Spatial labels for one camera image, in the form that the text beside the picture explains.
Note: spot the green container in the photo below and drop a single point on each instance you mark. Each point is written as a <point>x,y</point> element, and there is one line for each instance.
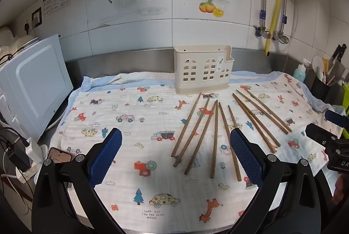
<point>346,111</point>

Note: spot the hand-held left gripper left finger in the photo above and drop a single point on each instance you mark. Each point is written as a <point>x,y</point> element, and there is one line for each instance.
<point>105,157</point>

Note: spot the teal pump bottle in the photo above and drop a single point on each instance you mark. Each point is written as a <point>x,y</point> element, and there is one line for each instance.
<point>300,73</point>

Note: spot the steel angle valve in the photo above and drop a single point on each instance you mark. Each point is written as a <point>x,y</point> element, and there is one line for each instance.
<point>282,38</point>

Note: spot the white spatula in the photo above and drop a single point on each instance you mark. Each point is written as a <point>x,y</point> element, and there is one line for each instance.
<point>317,64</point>

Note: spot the bunch of wooden chopsticks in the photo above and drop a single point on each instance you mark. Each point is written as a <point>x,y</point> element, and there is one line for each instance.
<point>214,138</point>

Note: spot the cream plastic utensil holder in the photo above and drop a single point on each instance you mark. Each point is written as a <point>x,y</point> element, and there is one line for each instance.
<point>203,70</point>

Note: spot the steel cleaver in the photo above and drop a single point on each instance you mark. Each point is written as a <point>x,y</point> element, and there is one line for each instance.
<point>340,70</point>

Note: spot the black wall socket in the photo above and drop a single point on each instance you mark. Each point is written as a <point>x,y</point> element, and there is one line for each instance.
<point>36,17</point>

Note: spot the black charger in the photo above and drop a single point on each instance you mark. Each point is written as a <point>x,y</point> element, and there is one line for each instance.
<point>17,156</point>

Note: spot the smartphone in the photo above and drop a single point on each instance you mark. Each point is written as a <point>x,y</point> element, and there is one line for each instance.
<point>58,155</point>

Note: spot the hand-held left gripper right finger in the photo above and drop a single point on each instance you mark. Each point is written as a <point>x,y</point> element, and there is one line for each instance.
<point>245,157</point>

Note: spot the printed cartoon cloth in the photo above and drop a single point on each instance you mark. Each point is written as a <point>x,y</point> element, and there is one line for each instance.
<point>136,119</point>

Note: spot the black utensil pot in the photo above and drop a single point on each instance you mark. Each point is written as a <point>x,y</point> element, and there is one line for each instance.
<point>320,89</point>

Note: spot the white power strip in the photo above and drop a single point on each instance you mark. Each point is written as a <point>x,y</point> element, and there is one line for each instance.
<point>36,160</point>

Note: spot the person's right hand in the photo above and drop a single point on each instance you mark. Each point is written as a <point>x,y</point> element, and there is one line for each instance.
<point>340,190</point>

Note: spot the white microwave oven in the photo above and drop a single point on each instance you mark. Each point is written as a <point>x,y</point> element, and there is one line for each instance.
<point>38,81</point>

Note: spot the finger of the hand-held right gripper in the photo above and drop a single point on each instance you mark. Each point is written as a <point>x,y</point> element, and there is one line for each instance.
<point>321,133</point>
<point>336,118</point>

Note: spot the wall label sticker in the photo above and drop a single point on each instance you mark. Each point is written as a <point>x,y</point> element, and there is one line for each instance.
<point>56,0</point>

